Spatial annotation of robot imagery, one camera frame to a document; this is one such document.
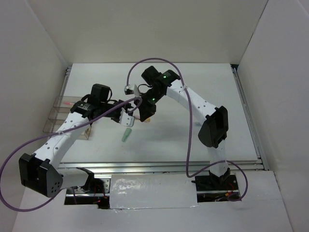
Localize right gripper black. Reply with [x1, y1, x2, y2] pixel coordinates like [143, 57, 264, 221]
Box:
[134, 87, 164, 121]

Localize orange pink highlighter marker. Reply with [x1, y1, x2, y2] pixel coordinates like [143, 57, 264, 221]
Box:
[135, 117, 151, 123]

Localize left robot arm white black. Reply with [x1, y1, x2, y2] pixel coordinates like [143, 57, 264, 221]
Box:
[19, 84, 133, 198]

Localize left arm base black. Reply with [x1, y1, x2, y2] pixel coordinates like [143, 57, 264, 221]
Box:
[64, 178, 111, 209]

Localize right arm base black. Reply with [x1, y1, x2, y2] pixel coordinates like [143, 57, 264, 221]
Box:
[191, 174, 240, 203]

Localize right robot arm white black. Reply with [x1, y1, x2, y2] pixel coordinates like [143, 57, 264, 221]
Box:
[139, 66, 230, 189]

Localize green translucent cap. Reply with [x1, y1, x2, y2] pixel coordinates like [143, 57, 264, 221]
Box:
[121, 128, 132, 143]

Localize clear drawer organizer far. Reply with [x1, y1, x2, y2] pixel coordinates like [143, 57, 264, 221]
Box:
[53, 96, 82, 108]

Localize clear drawer organizer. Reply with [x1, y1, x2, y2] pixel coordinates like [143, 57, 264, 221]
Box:
[48, 107, 70, 120]
[53, 96, 82, 108]
[43, 119, 92, 140]

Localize clear drawer organizer middle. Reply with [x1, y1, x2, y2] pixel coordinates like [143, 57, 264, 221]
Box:
[48, 107, 70, 120]

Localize clear drawer organizer near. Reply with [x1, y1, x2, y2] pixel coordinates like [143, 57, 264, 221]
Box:
[43, 119, 92, 140]

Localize white foil sheet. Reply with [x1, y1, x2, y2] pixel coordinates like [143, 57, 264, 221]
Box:
[110, 174, 197, 209]

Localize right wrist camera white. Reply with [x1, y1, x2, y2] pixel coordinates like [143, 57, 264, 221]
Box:
[124, 85, 142, 97]

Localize aluminium frame rail front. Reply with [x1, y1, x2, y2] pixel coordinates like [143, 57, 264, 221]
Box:
[59, 159, 264, 174]

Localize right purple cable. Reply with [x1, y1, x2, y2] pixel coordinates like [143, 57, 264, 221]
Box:
[125, 57, 249, 202]

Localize purple cable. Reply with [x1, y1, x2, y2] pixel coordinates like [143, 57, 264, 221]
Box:
[0, 97, 143, 213]
[125, 57, 249, 202]

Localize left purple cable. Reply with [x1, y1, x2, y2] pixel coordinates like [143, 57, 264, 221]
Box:
[0, 97, 143, 213]

